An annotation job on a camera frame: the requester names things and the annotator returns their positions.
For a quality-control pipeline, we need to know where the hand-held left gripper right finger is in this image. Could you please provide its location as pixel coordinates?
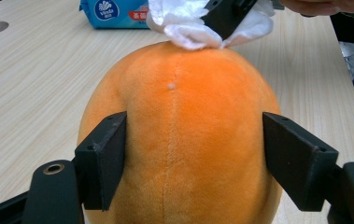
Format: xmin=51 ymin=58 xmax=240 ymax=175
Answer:
xmin=262 ymin=111 xmax=340 ymax=213

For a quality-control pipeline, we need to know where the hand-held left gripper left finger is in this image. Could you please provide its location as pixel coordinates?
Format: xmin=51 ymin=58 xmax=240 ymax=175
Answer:
xmin=74 ymin=110 xmax=128 ymax=213

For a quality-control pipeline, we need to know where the white wet wipe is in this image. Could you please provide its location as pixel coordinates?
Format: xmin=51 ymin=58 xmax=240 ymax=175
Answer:
xmin=146 ymin=0 xmax=276 ymax=51

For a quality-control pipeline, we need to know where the orange plush toy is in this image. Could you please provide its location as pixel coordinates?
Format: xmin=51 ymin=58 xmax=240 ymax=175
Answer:
xmin=77 ymin=41 xmax=284 ymax=224

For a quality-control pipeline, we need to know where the blue wet wipes pack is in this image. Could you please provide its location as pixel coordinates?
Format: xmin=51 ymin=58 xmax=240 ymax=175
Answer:
xmin=78 ymin=0 xmax=154 ymax=31

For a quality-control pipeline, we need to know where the white round disc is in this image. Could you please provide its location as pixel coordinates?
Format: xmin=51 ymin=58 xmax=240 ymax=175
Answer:
xmin=338 ymin=41 xmax=354 ymax=59

